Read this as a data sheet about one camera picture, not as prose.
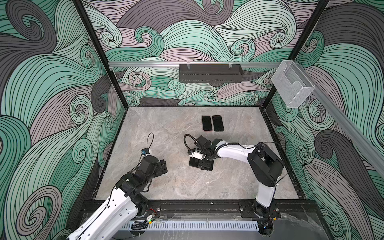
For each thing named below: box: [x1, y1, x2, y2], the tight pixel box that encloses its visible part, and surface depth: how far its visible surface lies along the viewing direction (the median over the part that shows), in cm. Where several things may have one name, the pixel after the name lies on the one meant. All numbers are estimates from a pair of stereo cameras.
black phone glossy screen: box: [212, 115, 225, 132], surface depth 112 cm
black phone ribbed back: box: [201, 115, 213, 131], surface depth 112 cm
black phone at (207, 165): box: [189, 157, 214, 171], surface depth 81 cm
